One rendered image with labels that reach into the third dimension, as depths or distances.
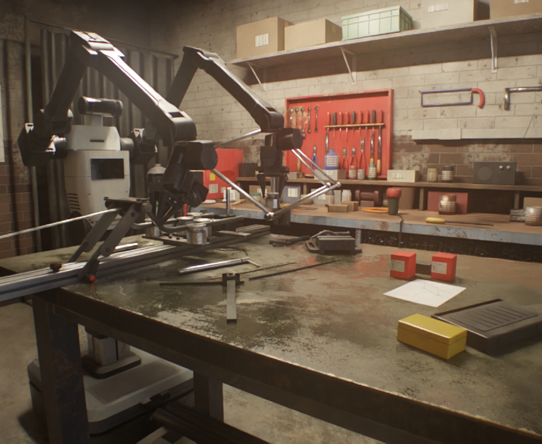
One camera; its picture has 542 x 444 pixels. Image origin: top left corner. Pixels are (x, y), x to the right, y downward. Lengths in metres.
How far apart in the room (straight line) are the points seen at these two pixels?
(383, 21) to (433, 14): 0.31
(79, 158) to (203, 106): 2.49
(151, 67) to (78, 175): 2.55
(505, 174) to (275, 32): 1.88
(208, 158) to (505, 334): 0.70
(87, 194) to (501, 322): 1.43
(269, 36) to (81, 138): 1.97
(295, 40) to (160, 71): 1.52
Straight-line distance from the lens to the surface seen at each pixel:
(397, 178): 2.88
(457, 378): 0.54
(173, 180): 1.01
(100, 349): 1.88
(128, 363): 1.92
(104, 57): 1.25
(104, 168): 1.71
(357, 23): 3.01
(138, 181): 3.93
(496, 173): 2.79
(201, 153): 0.97
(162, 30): 4.62
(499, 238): 2.16
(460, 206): 2.79
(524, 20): 2.78
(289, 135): 1.30
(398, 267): 0.93
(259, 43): 3.40
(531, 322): 0.70
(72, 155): 1.72
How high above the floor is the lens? 1.13
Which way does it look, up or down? 8 degrees down
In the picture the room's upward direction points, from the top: straight up
